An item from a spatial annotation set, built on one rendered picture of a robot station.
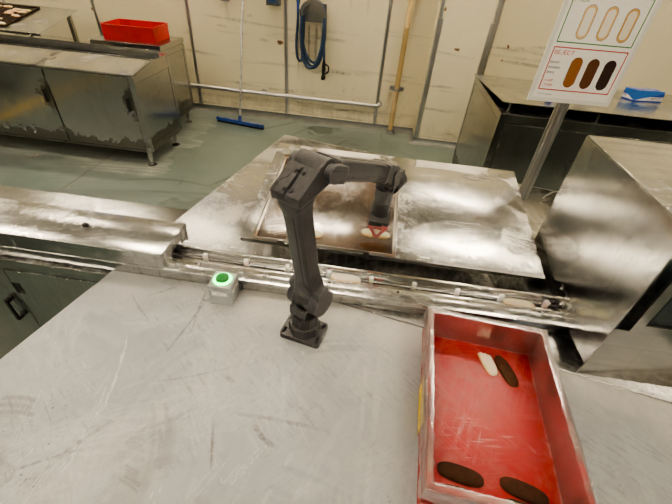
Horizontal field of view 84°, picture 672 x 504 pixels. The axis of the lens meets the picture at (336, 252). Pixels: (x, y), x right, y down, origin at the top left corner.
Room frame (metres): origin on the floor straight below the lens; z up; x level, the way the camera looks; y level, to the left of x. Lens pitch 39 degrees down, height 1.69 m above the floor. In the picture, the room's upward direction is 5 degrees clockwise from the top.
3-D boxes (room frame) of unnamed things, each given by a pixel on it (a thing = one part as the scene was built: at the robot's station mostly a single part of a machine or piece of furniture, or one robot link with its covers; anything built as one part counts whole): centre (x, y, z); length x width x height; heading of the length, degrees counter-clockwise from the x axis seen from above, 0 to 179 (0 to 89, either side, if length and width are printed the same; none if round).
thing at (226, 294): (0.80, 0.33, 0.84); 0.08 x 0.08 x 0.11; 86
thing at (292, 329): (0.69, 0.07, 0.86); 0.12 x 0.09 x 0.08; 74
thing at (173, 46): (4.12, 2.16, 0.44); 0.70 x 0.55 x 0.87; 86
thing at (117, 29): (4.12, 2.16, 0.94); 0.51 x 0.36 x 0.13; 90
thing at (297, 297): (0.71, 0.06, 0.94); 0.09 x 0.05 x 0.10; 148
